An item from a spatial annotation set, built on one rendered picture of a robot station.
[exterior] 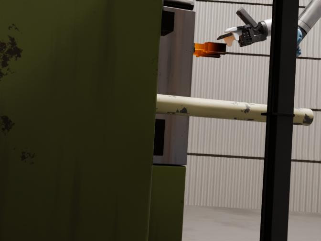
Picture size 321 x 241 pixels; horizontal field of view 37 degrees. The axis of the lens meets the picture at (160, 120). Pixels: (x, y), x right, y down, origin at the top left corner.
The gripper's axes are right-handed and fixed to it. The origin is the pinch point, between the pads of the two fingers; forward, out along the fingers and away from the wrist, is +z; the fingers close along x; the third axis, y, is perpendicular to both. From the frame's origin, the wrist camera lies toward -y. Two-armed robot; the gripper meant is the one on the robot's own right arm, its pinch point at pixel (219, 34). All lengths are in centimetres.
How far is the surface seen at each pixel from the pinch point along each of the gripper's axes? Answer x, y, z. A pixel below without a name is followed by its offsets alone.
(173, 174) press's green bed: -70, 47, 44
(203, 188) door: 208, 93, -13
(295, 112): -88, 38, 12
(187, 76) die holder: -70, 21, 33
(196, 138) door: 208, 49, -18
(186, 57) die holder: -70, 16, 32
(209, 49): -11.7, 7.0, 9.4
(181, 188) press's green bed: -70, 52, 43
